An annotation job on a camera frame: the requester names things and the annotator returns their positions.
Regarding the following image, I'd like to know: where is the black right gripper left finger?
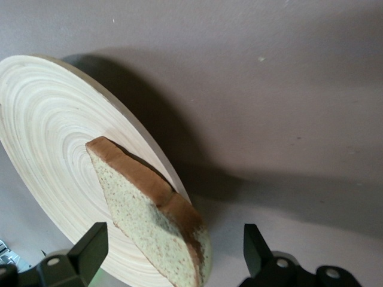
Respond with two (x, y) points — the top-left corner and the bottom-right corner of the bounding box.
(0, 221), (109, 287)

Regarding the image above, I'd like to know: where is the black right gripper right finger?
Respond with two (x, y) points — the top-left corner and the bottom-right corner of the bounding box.
(239, 223), (361, 287)

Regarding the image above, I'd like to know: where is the slice of toast bread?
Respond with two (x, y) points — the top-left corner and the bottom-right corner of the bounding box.
(86, 136), (214, 287)

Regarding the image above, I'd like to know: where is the round pale wooden plate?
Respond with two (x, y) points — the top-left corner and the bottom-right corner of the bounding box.
(0, 53), (192, 280)

